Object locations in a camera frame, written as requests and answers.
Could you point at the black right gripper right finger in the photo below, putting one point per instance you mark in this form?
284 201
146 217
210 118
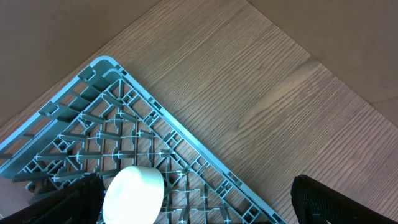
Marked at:
314 202

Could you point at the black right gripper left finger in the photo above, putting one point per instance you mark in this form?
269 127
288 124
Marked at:
80 202

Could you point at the white bowl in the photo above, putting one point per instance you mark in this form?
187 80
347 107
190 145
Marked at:
135 195

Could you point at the grey plastic dishwasher rack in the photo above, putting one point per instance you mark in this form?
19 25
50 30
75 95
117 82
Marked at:
103 121

